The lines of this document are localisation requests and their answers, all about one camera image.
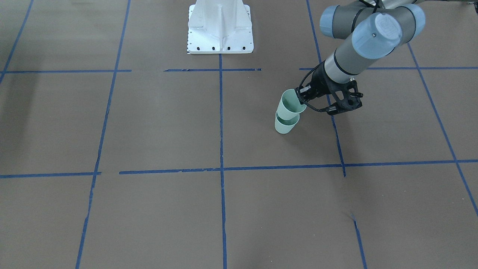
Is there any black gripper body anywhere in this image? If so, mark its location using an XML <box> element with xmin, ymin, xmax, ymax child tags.
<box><xmin>296</xmin><ymin>62</ymin><xmax>336</xmax><ymax>104</ymax></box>

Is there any mint green cup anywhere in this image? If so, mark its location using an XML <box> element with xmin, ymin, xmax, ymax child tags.
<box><xmin>274</xmin><ymin>113</ymin><xmax>300</xmax><ymax>134</ymax></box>
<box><xmin>276</xmin><ymin>89</ymin><xmax>307</xmax><ymax>120</ymax></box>

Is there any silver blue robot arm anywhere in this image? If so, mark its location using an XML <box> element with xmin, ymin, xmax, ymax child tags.
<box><xmin>295</xmin><ymin>2</ymin><xmax>426</xmax><ymax>113</ymax></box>

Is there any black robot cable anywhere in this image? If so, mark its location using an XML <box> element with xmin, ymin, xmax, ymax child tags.
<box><xmin>298</xmin><ymin>64</ymin><xmax>333</xmax><ymax>113</ymax></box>

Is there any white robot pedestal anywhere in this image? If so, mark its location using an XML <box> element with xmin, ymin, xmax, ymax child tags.
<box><xmin>187</xmin><ymin>0</ymin><xmax>254</xmax><ymax>54</ymax></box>

